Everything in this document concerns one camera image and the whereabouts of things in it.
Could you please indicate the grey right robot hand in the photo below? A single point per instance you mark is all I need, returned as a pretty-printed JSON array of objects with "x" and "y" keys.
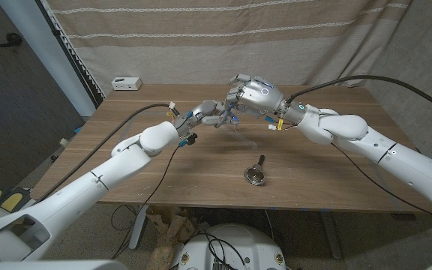
[{"x": 263, "y": 95}]

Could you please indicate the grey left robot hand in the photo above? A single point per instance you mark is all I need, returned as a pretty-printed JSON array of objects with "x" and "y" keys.
[{"x": 206, "y": 110}]

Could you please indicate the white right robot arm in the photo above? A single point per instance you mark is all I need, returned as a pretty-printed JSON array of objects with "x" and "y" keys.
[{"x": 388, "y": 153}]

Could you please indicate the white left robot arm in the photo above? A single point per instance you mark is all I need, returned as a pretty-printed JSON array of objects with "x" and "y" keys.
[{"x": 88, "y": 187}]

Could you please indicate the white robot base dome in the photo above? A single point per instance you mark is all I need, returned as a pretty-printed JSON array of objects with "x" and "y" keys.
[{"x": 261, "y": 243}]

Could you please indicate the beige striped curtain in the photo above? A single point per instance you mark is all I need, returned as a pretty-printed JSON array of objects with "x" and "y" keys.
[{"x": 163, "y": 45}]

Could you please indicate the white power strip box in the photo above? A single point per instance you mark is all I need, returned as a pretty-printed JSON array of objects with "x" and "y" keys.
[{"x": 126, "y": 83}]

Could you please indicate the crumpled brown paper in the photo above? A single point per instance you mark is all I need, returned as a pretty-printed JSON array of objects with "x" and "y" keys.
[{"x": 171, "y": 228}]

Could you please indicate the small blue object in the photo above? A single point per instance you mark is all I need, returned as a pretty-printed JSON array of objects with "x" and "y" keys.
[{"x": 78, "y": 130}]

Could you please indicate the white table leg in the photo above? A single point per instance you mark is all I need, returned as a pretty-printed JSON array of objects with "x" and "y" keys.
[{"x": 138, "y": 228}]

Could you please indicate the small white roll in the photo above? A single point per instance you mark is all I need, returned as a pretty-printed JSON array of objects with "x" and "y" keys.
[{"x": 64, "y": 143}]

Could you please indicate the black zigzag edged strip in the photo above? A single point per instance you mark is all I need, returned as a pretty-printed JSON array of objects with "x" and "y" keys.
[{"x": 72, "y": 52}]

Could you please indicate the grey table leg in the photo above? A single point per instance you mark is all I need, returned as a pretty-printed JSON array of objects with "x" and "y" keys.
[{"x": 330, "y": 236}]

